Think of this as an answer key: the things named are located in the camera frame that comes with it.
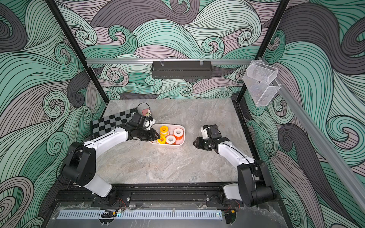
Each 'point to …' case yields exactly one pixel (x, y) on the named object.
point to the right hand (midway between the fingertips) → (197, 144)
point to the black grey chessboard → (106, 125)
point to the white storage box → (171, 127)
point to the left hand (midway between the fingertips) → (158, 135)
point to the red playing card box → (146, 112)
